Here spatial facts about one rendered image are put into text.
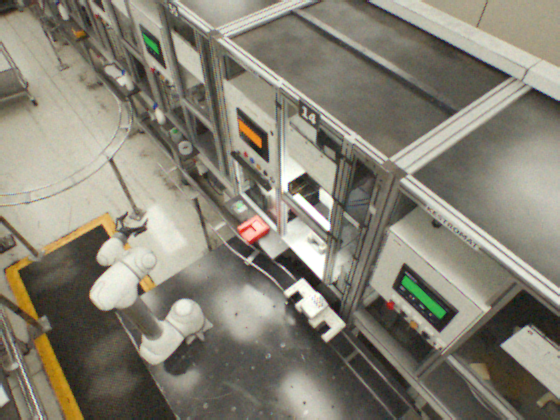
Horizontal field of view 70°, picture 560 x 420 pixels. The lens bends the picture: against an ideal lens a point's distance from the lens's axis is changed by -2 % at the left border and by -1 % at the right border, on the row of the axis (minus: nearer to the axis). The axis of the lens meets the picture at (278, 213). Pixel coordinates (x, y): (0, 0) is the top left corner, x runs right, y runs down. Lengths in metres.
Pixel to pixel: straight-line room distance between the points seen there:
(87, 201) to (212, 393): 2.50
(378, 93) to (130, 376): 2.57
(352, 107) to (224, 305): 1.50
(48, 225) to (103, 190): 0.59
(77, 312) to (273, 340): 1.78
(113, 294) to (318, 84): 1.22
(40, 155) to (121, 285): 3.30
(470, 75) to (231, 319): 1.81
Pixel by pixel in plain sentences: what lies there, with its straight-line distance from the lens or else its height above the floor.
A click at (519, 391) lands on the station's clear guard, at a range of 1.77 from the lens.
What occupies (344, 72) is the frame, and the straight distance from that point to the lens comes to 1.82.
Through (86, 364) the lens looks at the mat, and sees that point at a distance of 3.46.
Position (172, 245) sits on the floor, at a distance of 3.69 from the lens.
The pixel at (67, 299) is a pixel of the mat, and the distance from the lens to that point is 3.75.
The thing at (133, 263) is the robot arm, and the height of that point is 1.51.
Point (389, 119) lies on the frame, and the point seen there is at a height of 2.01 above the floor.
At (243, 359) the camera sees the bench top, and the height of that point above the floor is 0.68.
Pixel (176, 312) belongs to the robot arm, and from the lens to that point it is 2.32.
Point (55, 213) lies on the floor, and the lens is 4.34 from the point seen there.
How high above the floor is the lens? 3.03
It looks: 54 degrees down
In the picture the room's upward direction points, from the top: 1 degrees counter-clockwise
